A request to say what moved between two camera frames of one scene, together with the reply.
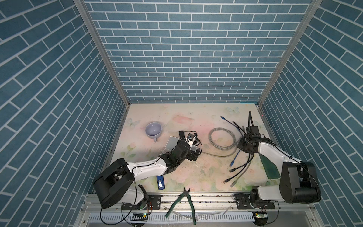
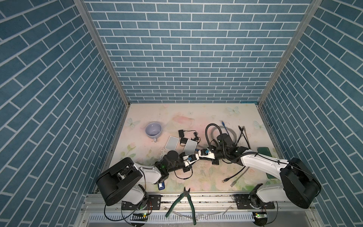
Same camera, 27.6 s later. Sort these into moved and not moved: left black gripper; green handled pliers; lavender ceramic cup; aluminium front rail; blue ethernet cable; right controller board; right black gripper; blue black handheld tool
Moved: left black gripper; blue ethernet cable; right black gripper
Not moved: blue black handheld tool; aluminium front rail; green handled pliers; right controller board; lavender ceramic cup
